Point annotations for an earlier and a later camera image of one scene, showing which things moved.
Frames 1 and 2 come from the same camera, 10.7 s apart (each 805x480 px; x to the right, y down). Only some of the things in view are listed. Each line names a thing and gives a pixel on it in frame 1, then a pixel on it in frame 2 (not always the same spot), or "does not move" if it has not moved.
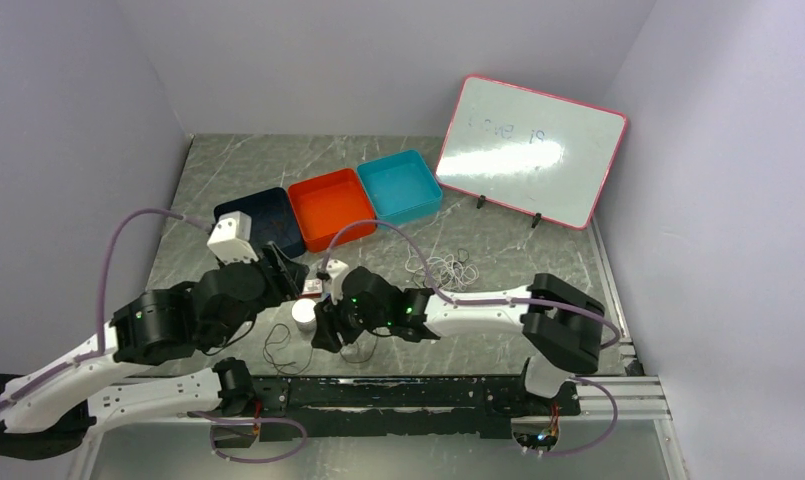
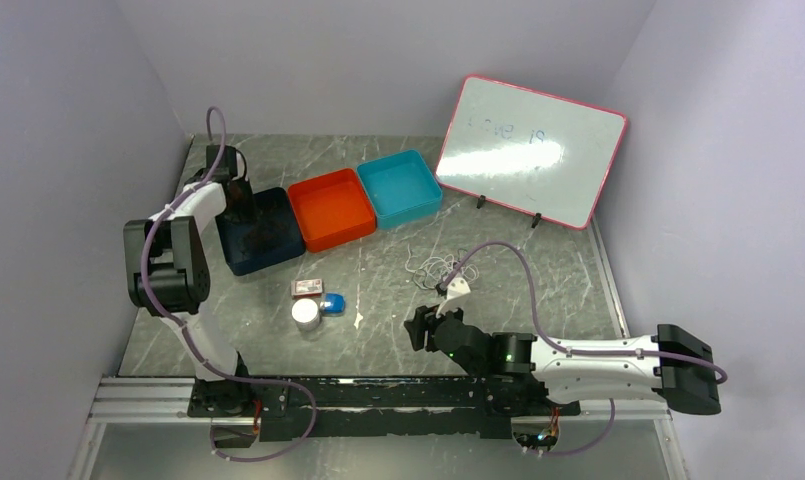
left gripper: (286, 278) to (249, 213)
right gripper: (329, 323) to (425, 319)
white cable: (450, 273) does not move
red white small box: (313, 288) does not move
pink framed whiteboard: (531, 152) does not move
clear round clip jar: (303, 314) does not move
